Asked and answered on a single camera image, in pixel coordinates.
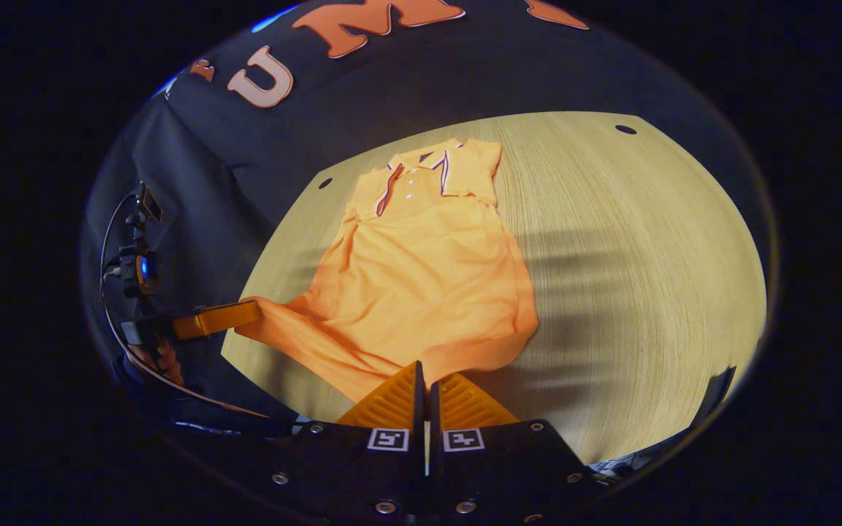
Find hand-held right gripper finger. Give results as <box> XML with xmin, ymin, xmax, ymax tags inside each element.
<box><xmin>257</xmin><ymin>360</ymin><xmax>428</xmax><ymax>521</ymax></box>
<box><xmin>430</xmin><ymin>371</ymin><xmax>603</xmax><ymax>521</ymax></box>

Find orange polo T-shirt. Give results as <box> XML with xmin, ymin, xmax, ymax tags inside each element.
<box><xmin>235</xmin><ymin>137</ymin><xmax>540</xmax><ymax>406</ymax></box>

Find thin black cable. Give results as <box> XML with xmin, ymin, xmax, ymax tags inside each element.
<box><xmin>99</xmin><ymin>191</ymin><xmax>270</xmax><ymax>421</ymax></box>

